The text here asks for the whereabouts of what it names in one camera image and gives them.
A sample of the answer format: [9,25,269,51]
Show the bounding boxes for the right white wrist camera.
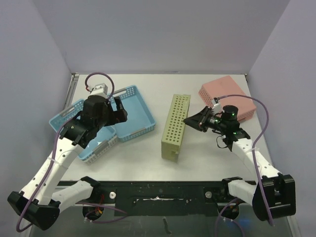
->
[211,98,222,112]

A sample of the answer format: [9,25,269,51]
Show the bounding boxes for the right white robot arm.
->
[184,105,296,221]

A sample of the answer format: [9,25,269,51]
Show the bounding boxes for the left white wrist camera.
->
[90,83,108,98]

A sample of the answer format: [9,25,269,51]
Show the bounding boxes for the large blue perforated basket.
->
[113,85,156,142]

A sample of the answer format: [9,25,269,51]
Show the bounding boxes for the pink perforated basket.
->
[198,76,256,122]

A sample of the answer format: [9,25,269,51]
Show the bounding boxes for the yellow-green perforated basket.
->
[161,94,191,162]

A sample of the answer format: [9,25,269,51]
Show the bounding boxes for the small blue perforated basket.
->
[49,99,84,132]

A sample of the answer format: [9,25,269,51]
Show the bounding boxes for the black table front rail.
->
[86,181,233,217]

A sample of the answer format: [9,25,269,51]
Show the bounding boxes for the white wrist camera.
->
[211,98,222,112]
[90,83,108,98]

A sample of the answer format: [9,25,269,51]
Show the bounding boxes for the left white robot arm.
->
[7,95,127,231]

